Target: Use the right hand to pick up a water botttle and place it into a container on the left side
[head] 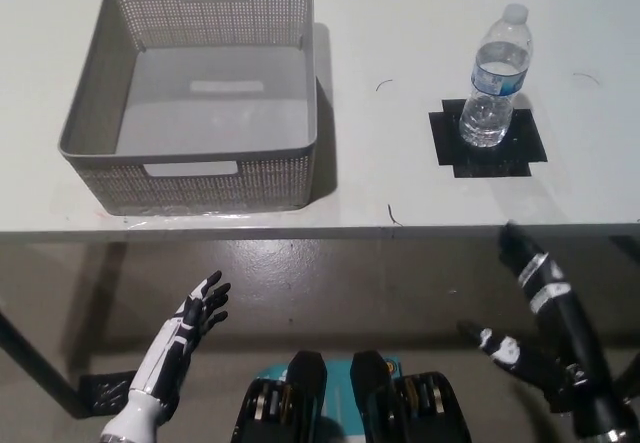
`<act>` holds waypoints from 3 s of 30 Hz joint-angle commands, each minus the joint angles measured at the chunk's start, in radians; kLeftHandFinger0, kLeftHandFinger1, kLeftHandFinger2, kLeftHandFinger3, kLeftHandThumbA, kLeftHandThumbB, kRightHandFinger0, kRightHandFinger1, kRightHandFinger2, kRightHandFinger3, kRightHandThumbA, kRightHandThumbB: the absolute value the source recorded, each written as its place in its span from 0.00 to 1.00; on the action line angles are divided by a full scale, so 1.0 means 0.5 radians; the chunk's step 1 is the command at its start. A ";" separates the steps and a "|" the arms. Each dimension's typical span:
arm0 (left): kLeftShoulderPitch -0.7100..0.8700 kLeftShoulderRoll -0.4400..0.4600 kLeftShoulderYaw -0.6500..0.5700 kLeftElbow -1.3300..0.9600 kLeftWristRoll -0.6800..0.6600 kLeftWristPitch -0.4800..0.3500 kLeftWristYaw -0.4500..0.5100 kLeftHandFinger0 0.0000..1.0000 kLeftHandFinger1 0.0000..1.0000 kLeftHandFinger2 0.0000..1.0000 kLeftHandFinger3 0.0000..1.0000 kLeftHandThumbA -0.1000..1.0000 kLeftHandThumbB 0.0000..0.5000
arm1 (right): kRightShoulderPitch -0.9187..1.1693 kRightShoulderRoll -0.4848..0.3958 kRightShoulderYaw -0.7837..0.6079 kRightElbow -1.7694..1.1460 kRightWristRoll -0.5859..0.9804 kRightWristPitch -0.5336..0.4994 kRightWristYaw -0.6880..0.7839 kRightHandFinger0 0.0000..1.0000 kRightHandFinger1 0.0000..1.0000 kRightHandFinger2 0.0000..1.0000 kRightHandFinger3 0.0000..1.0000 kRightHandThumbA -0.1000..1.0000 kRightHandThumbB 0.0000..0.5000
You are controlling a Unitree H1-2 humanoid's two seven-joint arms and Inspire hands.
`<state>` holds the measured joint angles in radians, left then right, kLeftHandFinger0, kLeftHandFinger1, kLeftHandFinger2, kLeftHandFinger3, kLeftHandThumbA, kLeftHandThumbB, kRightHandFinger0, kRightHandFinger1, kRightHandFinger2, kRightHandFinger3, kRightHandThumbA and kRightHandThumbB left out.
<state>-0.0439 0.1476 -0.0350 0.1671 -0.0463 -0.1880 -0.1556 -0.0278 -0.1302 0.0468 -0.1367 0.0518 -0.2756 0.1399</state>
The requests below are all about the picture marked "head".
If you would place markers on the black tape patch square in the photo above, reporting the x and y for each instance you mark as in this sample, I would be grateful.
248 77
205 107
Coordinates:
520 148

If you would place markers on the clear plastic water bottle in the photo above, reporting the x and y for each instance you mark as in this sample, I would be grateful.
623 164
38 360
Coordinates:
492 83

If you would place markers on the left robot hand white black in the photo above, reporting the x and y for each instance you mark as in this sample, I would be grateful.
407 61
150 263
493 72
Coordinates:
170 348

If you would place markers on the dark metal table leg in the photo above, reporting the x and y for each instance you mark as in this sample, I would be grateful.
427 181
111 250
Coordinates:
45 363

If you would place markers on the right robot hand black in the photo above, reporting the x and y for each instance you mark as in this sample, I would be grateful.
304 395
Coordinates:
575 333

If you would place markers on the black robot legs with teal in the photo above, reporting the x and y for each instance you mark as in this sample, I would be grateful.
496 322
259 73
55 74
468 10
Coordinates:
305 398

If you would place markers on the grey perforated plastic basket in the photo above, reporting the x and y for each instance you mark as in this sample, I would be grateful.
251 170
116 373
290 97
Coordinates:
200 113

